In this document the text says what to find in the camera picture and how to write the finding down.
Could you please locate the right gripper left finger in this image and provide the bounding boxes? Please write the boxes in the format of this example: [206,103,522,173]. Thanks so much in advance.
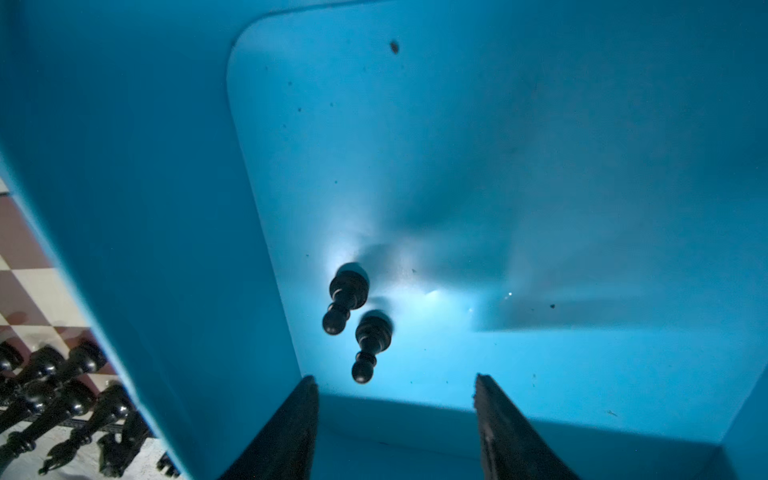
[220,375,319,480]

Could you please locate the blue tray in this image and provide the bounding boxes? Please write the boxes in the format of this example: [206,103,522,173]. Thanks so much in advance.
[1,1,767,479]

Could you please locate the chess board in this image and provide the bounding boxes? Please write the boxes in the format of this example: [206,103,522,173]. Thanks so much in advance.
[1,177,185,479]

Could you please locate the black pieces on board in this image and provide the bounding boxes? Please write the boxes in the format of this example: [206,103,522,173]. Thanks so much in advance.
[1,340,153,478]

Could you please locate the black pawn lying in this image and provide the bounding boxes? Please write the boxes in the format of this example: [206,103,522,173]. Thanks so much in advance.
[351,310,393,384]
[322,262,370,335]

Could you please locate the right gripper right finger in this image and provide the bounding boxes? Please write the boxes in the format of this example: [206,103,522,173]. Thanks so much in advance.
[474,374,579,480]

